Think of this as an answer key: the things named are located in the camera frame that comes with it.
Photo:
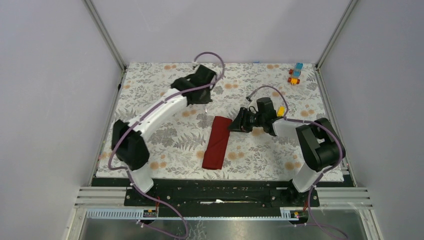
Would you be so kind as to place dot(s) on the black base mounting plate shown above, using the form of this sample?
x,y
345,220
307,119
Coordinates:
x,y
216,198

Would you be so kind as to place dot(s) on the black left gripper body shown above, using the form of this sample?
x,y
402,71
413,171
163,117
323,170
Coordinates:
x,y
205,97

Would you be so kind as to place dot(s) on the yellow toy block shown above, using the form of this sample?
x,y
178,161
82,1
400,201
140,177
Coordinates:
x,y
281,111

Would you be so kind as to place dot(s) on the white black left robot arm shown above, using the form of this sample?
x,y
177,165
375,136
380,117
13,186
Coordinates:
x,y
129,138

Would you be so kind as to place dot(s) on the left aluminium frame post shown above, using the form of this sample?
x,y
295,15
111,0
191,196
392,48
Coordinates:
x,y
104,33

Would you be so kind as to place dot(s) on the dark red cloth napkin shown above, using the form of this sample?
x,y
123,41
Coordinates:
x,y
214,155

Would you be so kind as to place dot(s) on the floral patterned tablecloth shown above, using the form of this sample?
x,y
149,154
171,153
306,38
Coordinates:
x,y
177,147

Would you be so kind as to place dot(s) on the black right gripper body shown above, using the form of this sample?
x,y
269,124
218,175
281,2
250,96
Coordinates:
x,y
257,119

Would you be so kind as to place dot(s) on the aluminium frame post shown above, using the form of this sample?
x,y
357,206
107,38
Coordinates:
x,y
336,33
104,33

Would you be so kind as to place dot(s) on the right aluminium frame post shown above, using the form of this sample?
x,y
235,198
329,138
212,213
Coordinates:
x,y
336,33

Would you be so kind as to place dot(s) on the blue orange toy car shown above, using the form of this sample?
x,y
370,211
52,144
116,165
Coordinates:
x,y
295,73

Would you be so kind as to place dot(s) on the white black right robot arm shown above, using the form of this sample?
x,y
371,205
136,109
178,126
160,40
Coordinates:
x,y
320,146

